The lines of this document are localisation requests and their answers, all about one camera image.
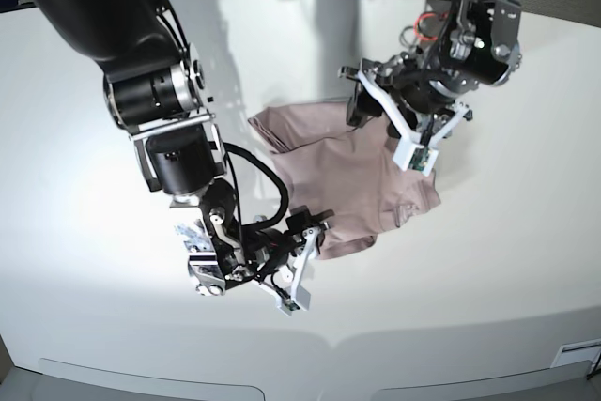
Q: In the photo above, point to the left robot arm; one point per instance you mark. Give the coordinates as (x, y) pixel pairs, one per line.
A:
(477, 44)

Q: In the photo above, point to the mauve T-shirt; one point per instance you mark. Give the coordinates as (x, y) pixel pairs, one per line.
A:
(328, 165)

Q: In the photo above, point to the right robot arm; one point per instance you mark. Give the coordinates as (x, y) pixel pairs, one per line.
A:
(232, 211)

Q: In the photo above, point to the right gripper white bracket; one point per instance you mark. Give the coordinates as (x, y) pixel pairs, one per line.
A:
(278, 260)

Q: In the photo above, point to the white label sticker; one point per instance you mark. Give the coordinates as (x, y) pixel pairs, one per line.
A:
(588, 351)

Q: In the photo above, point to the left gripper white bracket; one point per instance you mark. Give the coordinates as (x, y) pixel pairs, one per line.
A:
(421, 110)

